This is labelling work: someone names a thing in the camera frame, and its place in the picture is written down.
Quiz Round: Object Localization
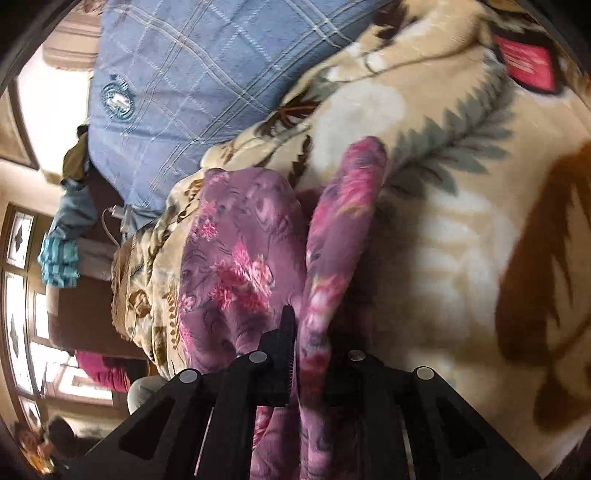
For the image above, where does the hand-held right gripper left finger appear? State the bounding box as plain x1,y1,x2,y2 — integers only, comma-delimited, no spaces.
60,305,297,480

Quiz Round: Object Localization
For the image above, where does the teal knitted cloth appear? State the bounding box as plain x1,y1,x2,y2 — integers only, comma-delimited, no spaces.
38,233,81,289

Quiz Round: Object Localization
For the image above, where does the pink cloth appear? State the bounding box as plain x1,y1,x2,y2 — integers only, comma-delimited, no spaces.
75,350,132,394

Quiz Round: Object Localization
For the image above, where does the brown wooden headboard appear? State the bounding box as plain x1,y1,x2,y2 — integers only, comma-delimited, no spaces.
48,171,153,365

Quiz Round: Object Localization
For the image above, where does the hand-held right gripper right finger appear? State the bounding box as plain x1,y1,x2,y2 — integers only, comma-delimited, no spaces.
323,350,542,480

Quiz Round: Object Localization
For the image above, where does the olive green cloth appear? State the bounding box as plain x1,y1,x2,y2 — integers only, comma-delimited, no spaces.
62,124,93,183

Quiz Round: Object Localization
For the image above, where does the purple floral shirt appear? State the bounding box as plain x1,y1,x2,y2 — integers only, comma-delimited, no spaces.
178,136,393,480

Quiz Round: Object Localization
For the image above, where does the beige leaf-print blanket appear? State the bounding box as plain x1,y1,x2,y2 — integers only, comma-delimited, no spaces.
111,0,591,478

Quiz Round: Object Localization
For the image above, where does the blue plaid quilt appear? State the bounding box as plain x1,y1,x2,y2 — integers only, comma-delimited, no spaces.
88,0,398,217

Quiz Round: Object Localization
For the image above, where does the white charger cable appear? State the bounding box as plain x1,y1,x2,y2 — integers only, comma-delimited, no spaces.
100,205,137,245

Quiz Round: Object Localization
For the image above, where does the wooden glazed door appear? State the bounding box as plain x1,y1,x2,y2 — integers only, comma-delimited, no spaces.
0,203,51,430

